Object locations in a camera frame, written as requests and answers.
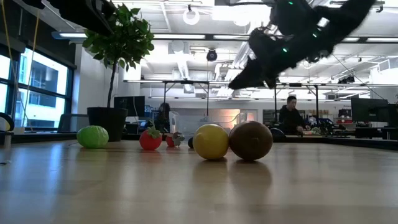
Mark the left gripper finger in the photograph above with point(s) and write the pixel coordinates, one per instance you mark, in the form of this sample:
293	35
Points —
107	15
81	14

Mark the brown kiwi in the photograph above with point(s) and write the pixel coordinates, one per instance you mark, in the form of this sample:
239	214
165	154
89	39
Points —
250	140

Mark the yellow lemon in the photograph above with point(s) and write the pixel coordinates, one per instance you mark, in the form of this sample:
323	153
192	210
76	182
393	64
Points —
211	141

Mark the dark blackberry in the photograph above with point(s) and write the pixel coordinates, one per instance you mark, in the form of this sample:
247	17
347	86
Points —
190	143

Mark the small red strawberry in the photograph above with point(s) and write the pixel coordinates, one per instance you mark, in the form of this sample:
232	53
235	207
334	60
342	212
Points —
170	141

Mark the green lime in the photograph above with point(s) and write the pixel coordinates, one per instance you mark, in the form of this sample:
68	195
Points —
92	137

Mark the red tomato fruit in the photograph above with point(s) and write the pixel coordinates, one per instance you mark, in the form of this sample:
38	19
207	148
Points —
150	141

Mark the green potted plant black pot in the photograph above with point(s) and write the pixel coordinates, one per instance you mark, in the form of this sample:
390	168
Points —
118	37

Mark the person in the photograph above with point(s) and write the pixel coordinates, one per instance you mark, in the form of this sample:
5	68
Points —
163	113
290	118

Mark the overhead light bar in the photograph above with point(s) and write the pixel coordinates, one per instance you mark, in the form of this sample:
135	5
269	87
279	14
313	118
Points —
178	36

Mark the black computer monitor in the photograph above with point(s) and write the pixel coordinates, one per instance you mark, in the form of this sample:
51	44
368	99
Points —
129	105
370	110

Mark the large glass window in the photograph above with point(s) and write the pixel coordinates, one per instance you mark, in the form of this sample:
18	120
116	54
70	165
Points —
43	105

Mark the grey chair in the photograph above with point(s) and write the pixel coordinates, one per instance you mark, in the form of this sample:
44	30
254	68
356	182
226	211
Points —
73	124

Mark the black workstation frame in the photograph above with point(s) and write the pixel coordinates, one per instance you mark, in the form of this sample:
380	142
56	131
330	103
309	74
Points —
174	82
295	84

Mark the black overhead camera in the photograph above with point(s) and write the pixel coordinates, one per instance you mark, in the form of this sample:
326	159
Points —
211	56

